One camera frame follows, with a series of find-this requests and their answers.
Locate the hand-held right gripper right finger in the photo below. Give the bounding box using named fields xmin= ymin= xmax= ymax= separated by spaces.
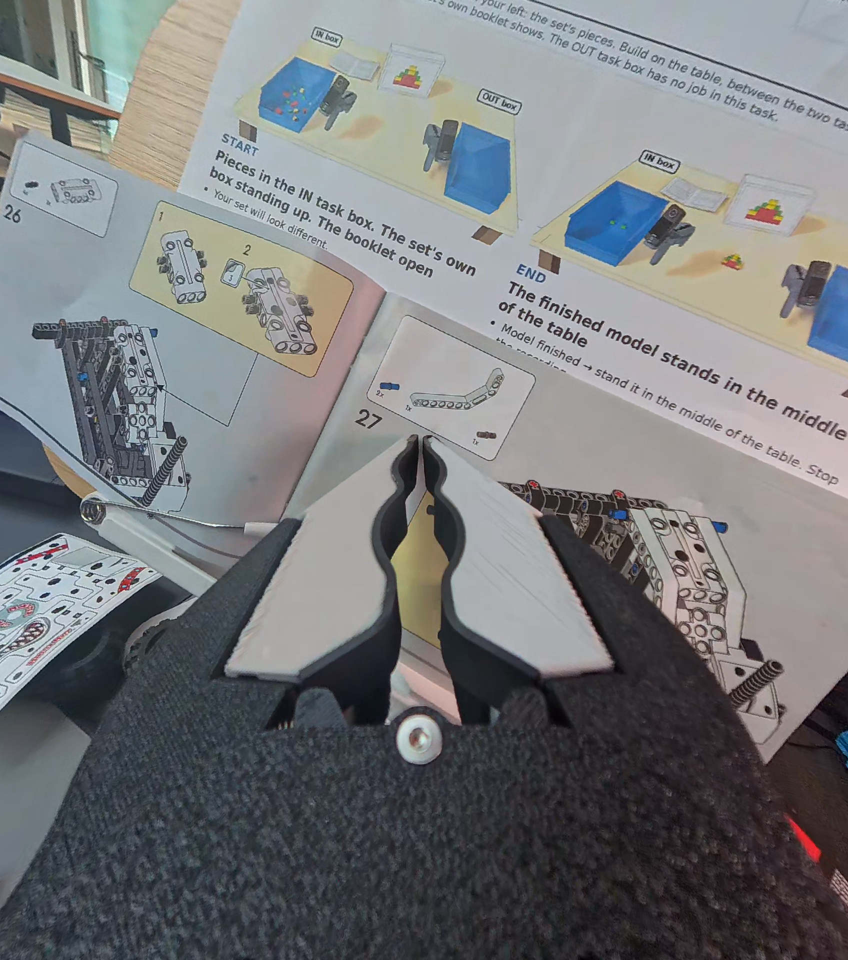
xmin=421 ymin=433 xmax=616 ymax=727

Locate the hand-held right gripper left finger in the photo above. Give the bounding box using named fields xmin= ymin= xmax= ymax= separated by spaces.
xmin=223 ymin=433 xmax=423 ymax=727

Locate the printed task instruction sheet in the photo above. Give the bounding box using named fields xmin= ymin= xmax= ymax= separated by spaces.
xmin=176 ymin=0 xmax=848 ymax=511

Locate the office desk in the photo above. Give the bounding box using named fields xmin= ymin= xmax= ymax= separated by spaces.
xmin=0 ymin=41 xmax=125 ymax=204

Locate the white book stand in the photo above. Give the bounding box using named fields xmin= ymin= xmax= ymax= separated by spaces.
xmin=79 ymin=495 xmax=305 ymax=676

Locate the sticker sheet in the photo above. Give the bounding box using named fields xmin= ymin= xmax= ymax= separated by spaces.
xmin=0 ymin=532 xmax=163 ymax=732

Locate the instruction booklet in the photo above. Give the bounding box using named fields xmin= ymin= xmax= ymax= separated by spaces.
xmin=0 ymin=131 xmax=848 ymax=766

